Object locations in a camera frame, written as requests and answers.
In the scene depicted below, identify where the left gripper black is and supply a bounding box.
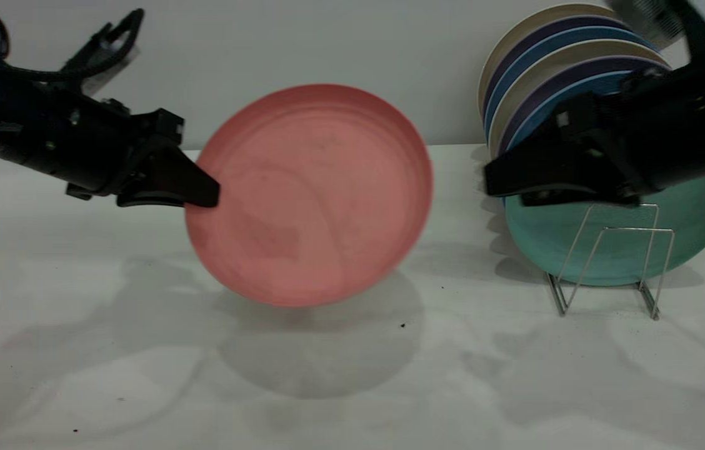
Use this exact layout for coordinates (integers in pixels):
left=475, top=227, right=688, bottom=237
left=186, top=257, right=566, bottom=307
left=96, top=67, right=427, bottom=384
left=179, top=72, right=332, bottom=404
left=66, top=100, right=221, bottom=209

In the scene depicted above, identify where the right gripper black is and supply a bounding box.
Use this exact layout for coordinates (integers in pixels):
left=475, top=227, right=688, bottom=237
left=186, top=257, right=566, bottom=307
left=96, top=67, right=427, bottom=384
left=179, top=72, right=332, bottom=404
left=484, top=69, right=673, bottom=208

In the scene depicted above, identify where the pink round plate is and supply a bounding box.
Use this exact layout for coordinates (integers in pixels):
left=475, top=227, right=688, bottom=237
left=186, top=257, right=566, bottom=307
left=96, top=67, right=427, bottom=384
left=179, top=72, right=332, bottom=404
left=185, top=83, right=434, bottom=308

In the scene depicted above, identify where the blue plate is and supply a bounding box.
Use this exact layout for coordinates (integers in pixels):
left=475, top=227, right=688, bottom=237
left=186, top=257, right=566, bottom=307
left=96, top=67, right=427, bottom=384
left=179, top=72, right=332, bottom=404
left=506, top=71, right=638, bottom=154
left=485, top=26, right=659, bottom=135

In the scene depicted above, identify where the purple plate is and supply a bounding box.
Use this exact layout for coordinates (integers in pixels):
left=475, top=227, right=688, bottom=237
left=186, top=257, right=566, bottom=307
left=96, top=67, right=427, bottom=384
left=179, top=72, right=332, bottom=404
left=484, top=16, right=641, bottom=119
left=497, top=56, right=667, bottom=157

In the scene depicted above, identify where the beige plate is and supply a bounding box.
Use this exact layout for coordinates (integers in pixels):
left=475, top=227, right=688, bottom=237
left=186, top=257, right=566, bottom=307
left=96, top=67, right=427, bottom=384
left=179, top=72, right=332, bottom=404
left=479, top=3, right=625, bottom=119
left=489, top=39, right=671, bottom=157

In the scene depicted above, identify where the green plate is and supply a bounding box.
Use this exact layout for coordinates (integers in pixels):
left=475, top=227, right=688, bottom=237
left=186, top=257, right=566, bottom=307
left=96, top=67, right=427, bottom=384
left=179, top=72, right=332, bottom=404
left=504, top=167, right=705, bottom=288

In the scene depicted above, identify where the metal wire plate rack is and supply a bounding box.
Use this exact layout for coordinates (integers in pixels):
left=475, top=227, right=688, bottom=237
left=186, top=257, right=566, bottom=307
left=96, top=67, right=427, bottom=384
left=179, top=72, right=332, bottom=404
left=546, top=203, right=676, bottom=321

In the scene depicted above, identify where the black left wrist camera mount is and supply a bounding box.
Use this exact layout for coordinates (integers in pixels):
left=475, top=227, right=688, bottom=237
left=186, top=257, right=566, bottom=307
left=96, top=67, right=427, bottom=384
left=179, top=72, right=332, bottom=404
left=60, top=8, right=145, bottom=96

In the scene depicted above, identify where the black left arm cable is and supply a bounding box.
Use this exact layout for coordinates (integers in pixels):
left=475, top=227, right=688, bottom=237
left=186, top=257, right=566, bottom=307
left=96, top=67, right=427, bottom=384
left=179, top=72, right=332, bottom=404
left=0, top=6, right=88, bottom=82

